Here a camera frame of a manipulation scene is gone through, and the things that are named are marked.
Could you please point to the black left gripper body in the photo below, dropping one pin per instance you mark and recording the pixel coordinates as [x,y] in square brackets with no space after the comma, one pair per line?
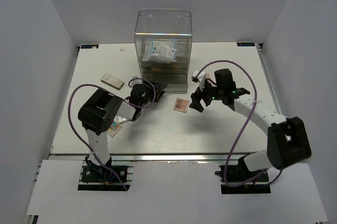
[149,95]

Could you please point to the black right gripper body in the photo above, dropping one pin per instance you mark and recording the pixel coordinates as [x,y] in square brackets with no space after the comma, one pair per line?
[211,93]

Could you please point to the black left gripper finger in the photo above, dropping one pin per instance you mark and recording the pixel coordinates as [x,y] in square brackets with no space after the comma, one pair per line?
[157,86]
[158,96]

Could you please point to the white cotton pad pack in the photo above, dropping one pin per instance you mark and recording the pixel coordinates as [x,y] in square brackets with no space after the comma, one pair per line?
[170,51]

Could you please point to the clear smoky makeup organizer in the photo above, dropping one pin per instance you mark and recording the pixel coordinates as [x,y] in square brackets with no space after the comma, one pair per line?
[165,24]

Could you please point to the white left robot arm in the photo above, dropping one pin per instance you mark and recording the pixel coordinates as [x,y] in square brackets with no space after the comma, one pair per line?
[100,110]

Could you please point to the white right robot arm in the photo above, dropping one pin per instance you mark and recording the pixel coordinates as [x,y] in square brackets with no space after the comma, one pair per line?
[287,140]

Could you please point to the beige clear makeup compact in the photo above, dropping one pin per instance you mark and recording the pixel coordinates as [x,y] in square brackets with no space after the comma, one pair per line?
[112,81]

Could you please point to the brown four-pan eyeshadow palette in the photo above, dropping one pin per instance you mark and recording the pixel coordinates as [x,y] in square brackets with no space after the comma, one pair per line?
[181,105]

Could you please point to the grey nine-pan eyeshadow palette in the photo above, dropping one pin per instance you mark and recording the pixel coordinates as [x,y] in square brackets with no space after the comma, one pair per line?
[121,120]

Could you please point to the colourful eyeshadow palette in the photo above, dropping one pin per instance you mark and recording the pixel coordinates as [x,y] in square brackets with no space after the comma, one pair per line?
[113,129]

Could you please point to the blue label sticker right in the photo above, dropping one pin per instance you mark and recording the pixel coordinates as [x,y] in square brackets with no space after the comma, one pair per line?
[245,44]

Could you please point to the blue label sticker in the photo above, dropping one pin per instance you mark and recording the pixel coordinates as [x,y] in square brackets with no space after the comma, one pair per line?
[89,46]
[245,44]

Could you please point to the blue label sticker left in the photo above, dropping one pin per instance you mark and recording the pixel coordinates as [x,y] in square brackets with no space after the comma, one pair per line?
[89,46]

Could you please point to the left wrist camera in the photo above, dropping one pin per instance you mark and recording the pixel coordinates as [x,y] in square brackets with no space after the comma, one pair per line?
[135,80]

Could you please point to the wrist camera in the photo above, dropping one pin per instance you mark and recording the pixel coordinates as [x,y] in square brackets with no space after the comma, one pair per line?
[200,78]
[135,80]

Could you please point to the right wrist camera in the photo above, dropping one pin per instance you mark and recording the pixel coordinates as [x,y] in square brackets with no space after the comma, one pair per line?
[200,78]

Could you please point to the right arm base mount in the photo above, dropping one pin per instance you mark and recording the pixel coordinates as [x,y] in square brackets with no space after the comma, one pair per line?
[234,176]

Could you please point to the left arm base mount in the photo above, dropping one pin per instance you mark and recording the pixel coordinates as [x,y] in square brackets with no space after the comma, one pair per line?
[91,180]

